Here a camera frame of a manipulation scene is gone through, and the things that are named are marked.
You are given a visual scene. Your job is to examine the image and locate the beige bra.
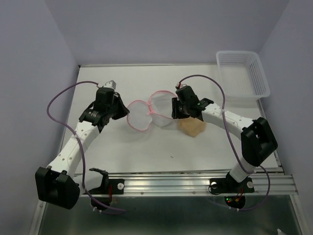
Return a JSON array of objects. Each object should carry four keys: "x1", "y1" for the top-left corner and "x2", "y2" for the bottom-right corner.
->
[{"x1": 178, "y1": 117, "x2": 206, "y2": 138}]

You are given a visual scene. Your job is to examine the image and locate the white mesh laundry bag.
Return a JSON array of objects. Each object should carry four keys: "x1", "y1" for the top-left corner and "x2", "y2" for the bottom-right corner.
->
[{"x1": 127, "y1": 90, "x2": 177, "y2": 132}]

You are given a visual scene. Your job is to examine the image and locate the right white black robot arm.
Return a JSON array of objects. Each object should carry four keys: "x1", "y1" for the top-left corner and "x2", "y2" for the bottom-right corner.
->
[{"x1": 172, "y1": 86, "x2": 278, "y2": 191}]

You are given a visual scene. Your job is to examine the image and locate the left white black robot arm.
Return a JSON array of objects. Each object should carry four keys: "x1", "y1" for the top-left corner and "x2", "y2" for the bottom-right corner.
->
[{"x1": 35, "y1": 87, "x2": 129, "y2": 209}]

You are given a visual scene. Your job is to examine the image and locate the white plastic basket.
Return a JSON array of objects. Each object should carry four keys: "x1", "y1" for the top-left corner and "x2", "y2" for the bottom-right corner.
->
[{"x1": 216, "y1": 50, "x2": 270, "y2": 101}]

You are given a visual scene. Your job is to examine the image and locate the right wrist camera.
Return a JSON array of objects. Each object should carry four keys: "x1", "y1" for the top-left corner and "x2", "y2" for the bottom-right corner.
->
[{"x1": 175, "y1": 84, "x2": 191, "y2": 91}]

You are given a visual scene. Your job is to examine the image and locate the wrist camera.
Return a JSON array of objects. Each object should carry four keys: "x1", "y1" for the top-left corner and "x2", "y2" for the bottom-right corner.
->
[
  {"x1": 175, "y1": 84, "x2": 191, "y2": 91},
  {"x1": 104, "y1": 80, "x2": 116, "y2": 90}
]

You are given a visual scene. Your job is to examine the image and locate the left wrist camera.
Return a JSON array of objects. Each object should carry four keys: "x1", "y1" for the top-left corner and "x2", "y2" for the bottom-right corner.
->
[{"x1": 104, "y1": 80, "x2": 116, "y2": 90}]

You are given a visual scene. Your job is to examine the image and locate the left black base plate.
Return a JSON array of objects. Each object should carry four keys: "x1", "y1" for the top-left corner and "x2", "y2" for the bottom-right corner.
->
[{"x1": 87, "y1": 177, "x2": 125, "y2": 196}]

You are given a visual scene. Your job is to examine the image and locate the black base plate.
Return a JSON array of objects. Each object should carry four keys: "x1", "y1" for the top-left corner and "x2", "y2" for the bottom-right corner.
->
[
  {"x1": 87, "y1": 177, "x2": 125, "y2": 196},
  {"x1": 208, "y1": 177, "x2": 255, "y2": 194}
]

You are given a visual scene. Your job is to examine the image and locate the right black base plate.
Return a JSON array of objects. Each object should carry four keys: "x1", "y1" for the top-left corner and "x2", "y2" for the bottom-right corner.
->
[{"x1": 208, "y1": 177, "x2": 255, "y2": 194}]

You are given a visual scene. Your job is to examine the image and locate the aluminium frame rail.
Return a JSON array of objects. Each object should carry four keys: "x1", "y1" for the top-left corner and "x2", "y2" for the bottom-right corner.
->
[{"x1": 74, "y1": 172, "x2": 298, "y2": 197}]

